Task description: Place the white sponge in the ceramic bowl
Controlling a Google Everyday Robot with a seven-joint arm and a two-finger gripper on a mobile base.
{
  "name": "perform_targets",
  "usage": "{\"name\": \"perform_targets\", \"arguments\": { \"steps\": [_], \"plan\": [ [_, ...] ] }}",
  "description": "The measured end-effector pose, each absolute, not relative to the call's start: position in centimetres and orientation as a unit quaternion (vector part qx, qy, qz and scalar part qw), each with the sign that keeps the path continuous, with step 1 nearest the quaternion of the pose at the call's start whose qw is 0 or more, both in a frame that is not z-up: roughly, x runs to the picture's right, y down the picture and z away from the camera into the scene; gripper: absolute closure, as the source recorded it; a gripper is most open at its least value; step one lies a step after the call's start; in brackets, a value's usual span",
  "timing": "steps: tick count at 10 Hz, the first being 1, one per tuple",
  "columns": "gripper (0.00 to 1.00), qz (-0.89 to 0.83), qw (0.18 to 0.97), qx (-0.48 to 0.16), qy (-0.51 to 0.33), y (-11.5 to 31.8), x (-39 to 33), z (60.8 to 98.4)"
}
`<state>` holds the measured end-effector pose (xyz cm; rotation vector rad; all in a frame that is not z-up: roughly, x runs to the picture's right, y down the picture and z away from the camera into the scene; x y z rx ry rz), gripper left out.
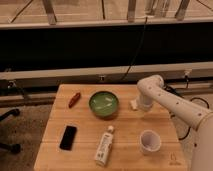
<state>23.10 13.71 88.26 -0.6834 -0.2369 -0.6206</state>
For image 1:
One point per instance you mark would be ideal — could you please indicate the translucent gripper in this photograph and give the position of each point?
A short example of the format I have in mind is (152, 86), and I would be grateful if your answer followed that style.
(140, 112)

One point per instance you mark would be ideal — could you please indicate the white sponge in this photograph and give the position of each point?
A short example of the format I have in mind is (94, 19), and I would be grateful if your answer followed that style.
(133, 104)

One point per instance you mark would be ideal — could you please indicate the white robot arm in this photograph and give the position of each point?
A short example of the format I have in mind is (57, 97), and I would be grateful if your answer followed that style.
(197, 117)

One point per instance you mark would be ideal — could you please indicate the green ceramic bowl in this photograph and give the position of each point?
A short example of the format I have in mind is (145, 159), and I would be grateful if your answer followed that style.
(104, 104)

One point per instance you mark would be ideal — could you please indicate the white paper cup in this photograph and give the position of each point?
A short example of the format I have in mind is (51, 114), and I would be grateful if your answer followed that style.
(150, 142)

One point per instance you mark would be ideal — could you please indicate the white plastic bottle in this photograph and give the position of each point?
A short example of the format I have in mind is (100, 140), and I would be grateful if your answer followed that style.
(104, 147)

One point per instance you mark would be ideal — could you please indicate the red sausage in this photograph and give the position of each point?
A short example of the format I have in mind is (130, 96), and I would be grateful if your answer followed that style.
(74, 99)

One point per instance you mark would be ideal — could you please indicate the black smartphone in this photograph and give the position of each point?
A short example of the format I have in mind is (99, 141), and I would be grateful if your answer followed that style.
(68, 138)

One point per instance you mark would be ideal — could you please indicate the metal rail frame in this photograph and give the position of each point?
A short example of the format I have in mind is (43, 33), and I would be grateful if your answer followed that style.
(118, 74)

